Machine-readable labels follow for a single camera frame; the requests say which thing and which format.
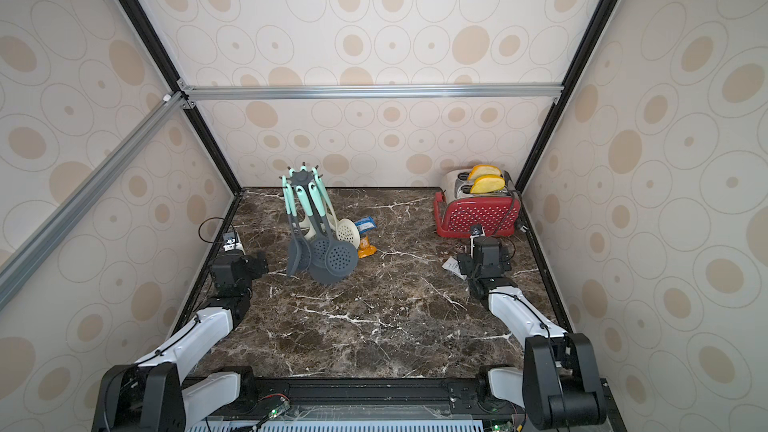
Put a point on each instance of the cream skimmer mint handle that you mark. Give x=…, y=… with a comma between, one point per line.
x=307, y=227
x=344, y=228

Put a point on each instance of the grey utensil rack stand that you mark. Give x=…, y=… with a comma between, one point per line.
x=303, y=176

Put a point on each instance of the grey skimmer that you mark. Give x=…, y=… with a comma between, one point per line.
x=311, y=201
x=299, y=252

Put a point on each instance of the grey skimmer mint handle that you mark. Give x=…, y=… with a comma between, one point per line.
x=341, y=257

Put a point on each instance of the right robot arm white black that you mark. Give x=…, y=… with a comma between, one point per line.
x=559, y=385

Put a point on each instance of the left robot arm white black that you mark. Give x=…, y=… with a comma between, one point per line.
x=180, y=342

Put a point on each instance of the blue snack packet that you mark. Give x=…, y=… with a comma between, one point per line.
x=365, y=224

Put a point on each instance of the orange snack packet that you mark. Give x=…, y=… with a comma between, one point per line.
x=365, y=248

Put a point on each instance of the red silver toaster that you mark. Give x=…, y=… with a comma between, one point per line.
x=456, y=210

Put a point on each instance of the yellow bread slice rear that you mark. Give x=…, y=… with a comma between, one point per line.
x=483, y=170

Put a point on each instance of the yellow bread slice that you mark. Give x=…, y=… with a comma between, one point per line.
x=487, y=184
x=483, y=170

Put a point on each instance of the small white card box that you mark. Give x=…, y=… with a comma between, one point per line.
x=452, y=266

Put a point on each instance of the yellow bread slice front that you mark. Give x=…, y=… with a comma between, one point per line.
x=487, y=184

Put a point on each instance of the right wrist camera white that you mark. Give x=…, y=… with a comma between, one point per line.
x=476, y=231

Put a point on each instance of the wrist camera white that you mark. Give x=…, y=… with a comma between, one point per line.
x=476, y=231
x=231, y=243

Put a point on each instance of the aluminium frame bar horizontal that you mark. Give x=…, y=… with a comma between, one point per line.
x=360, y=92

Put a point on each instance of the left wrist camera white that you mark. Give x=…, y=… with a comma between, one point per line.
x=231, y=243

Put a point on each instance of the aluminium frame bar left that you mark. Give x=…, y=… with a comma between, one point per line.
x=34, y=251

